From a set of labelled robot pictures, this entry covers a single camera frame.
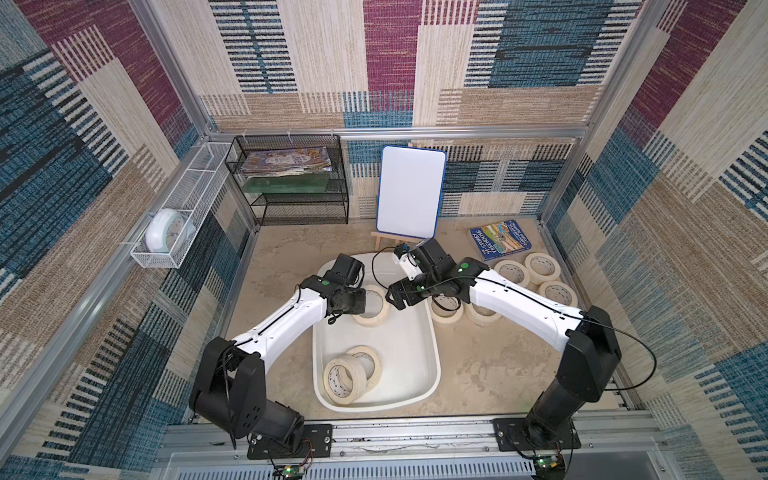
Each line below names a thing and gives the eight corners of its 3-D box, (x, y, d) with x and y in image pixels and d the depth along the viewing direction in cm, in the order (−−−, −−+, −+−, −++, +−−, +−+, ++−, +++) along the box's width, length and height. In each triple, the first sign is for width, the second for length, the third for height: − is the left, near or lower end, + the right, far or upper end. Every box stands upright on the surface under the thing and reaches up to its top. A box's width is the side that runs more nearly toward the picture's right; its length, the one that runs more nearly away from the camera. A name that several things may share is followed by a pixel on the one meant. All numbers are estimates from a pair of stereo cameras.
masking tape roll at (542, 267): (526, 287, 104) (531, 279, 101) (517, 260, 112) (521, 252, 108) (560, 287, 104) (566, 279, 101) (548, 260, 112) (554, 252, 108)
